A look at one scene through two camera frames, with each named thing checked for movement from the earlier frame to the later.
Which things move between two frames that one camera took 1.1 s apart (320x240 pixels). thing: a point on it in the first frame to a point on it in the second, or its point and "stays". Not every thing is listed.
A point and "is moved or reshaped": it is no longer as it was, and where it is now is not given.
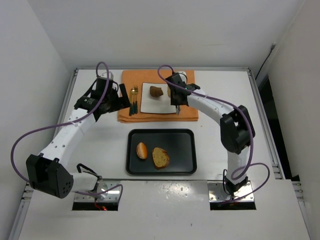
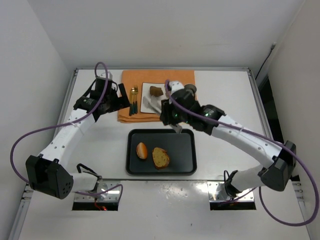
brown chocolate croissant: [155, 91] stays
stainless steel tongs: [179, 108] is moved or reshaped
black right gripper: [177, 99] to [165, 114]
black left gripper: [119, 100] stays
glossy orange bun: [141, 150] stays
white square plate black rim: [161, 104] stays
